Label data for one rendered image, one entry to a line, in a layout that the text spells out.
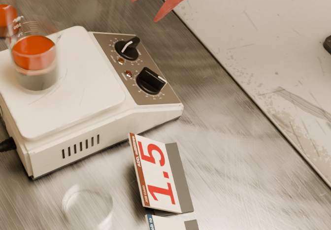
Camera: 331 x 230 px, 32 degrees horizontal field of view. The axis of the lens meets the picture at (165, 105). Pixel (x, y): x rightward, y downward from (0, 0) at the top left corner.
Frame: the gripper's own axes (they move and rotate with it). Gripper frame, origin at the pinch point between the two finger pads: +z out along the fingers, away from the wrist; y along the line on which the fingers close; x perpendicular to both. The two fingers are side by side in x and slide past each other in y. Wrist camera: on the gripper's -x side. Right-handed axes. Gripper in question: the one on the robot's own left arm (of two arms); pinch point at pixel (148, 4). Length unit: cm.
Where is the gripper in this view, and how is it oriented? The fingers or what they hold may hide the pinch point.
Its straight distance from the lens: 67.3
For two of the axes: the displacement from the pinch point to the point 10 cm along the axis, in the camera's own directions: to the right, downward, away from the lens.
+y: 7.4, 6.7, -0.6
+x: 4.1, -3.7, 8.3
